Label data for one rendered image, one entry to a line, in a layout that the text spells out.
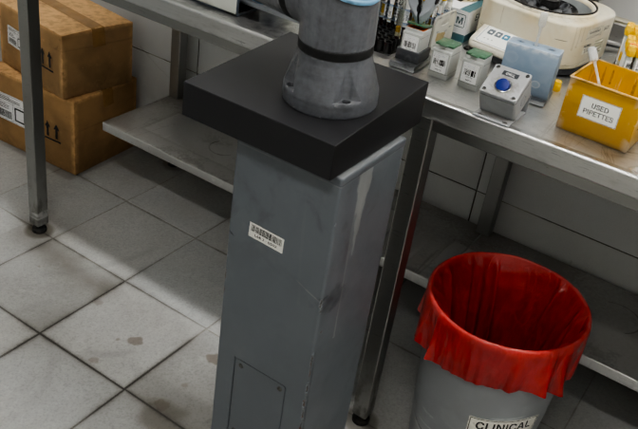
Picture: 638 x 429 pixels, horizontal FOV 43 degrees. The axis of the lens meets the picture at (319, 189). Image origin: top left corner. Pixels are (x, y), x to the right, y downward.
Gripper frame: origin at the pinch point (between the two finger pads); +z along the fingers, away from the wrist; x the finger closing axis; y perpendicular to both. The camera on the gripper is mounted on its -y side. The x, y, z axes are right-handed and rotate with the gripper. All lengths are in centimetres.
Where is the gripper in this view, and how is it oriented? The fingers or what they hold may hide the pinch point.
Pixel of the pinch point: (418, 18)
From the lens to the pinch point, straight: 162.3
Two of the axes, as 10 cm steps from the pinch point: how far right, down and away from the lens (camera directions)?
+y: 5.3, -3.7, 7.7
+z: -1.3, 8.5, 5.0
